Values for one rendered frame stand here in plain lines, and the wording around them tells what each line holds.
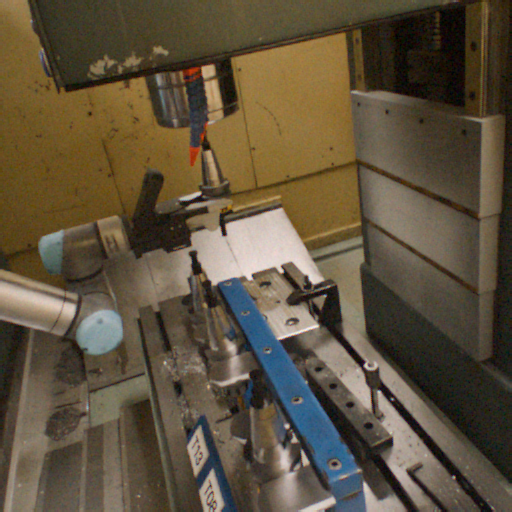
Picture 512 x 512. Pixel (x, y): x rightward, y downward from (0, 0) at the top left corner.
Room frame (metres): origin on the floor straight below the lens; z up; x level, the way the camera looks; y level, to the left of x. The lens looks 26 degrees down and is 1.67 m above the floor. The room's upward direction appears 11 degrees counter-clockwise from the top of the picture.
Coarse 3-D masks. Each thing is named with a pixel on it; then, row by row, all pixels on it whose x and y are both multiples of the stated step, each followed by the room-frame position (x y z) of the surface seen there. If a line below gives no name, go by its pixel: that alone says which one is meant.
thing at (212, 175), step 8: (200, 152) 0.99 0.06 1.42; (208, 152) 0.98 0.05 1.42; (208, 160) 0.97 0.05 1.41; (216, 160) 0.98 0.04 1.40; (208, 168) 0.97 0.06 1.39; (216, 168) 0.98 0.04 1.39; (208, 176) 0.97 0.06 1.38; (216, 176) 0.97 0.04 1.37; (208, 184) 0.97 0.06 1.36; (216, 184) 0.97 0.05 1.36
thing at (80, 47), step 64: (64, 0) 0.63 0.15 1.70; (128, 0) 0.65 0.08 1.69; (192, 0) 0.66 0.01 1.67; (256, 0) 0.68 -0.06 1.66; (320, 0) 0.70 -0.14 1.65; (384, 0) 0.72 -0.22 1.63; (448, 0) 0.74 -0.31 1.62; (64, 64) 0.63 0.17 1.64; (128, 64) 0.64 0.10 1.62; (192, 64) 0.66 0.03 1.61
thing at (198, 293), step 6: (204, 270) 0.75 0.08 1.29; (192, 276) 0.74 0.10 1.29; (198, 276) 0.74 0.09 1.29; (204, 276) 0.74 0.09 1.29; (192, 282) 0.74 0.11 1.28; (198, 282) 0.74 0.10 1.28; (192, 288) 0.74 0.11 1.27; (198, 288) 0.73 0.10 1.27; (192, 294) 0.74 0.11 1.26; (198, 294) 0.73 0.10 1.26; (204, 294) 0.73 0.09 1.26; (192, 300) 0.75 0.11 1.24; (198, 300) 0.73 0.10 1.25; (204, 300) 0.73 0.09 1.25; (198, 306) 0.73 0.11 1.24; (198, 312) 0.73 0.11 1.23; (204, 312) 0.73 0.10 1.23
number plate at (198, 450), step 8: (200, 432) 0.76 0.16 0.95; (192, 440) 0.76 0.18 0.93; (200, 440) 0.74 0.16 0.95; (192, 448) 0.75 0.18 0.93; (200, 448) 0.73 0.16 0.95; (192, 456) 0.73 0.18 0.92; (200, 456) 0.71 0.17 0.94; (208, 456) 0.70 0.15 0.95; (192, 464) 0.72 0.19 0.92; (200, 464) 0.70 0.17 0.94
